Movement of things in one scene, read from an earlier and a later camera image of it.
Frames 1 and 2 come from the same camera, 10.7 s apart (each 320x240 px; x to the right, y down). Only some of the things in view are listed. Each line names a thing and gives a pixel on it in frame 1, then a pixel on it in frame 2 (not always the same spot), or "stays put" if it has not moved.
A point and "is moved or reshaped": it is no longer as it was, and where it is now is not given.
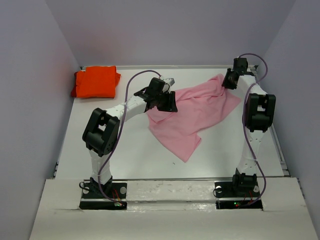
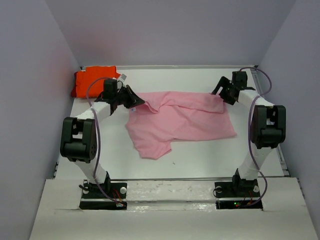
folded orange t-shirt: [95, 81] stays put
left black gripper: [171, 105] → [133, 99]
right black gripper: [225, 83] → [224, 82]
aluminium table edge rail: [83, 67] stays put
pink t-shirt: [198, 107] is moved or reshaped
